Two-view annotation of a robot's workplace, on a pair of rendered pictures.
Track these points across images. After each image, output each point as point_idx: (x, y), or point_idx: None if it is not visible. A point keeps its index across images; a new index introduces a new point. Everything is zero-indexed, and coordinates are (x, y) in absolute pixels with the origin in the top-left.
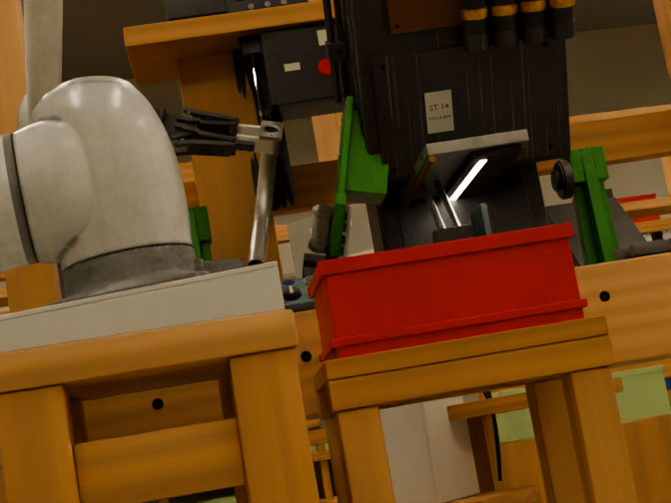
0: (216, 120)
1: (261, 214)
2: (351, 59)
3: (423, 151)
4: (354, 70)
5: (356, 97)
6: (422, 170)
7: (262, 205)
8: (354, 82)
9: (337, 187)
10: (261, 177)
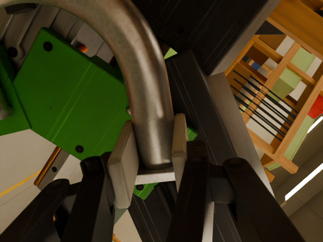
0: (244, 235)
1: (9, 4)
2: (162, 236)
3: (49, 181)
4: (146, 230)
5: (137, 197)
6: (50, 157)
7: (45, 4)
8: (147, 213)
9: (44, 124)
10: (113, 50)
